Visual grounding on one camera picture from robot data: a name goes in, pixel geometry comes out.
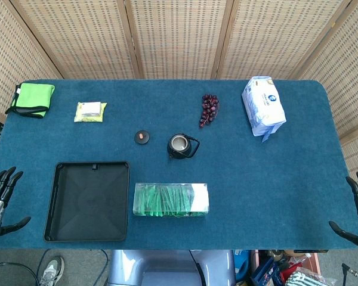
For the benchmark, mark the clear box of green packets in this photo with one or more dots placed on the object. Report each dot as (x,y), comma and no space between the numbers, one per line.
(200,196)

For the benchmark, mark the black plastic tray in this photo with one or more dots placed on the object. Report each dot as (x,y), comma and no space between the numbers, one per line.
(86,202)

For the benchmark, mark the blue cardboard box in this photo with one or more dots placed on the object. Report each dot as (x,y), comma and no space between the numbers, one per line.
(264,271)

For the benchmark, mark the green tea packets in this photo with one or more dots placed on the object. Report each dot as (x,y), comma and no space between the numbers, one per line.
(164,198)

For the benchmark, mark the grey white sneaker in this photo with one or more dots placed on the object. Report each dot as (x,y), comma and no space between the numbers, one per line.
(52,271)

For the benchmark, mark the striped green white bag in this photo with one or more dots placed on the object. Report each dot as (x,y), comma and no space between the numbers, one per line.
(310,278)

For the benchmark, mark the green cloth with black trim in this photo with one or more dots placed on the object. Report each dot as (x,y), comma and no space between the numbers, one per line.
(32,96)

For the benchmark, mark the yellow wet wipes packet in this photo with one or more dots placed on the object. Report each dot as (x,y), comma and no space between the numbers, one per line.
(89,118)

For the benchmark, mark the small white tissue packet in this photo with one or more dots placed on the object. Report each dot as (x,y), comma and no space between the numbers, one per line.
(90,108)

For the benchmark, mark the white blue tissue pack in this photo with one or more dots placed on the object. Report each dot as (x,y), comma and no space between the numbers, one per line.
(264,107)

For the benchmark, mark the black teapot lid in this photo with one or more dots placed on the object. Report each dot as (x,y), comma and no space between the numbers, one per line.
(142,137)

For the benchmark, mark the lilac robot torso base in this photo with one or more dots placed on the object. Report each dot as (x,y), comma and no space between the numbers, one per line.
(167,265)

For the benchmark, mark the dark red grape bunch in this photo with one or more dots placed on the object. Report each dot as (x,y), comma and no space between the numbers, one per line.
(209,108)

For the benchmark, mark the black cast iron teapot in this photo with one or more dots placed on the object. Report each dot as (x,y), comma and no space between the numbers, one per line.
(179,147)

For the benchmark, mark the bamboo folding screen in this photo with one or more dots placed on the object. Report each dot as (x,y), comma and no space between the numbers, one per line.
(179,35)

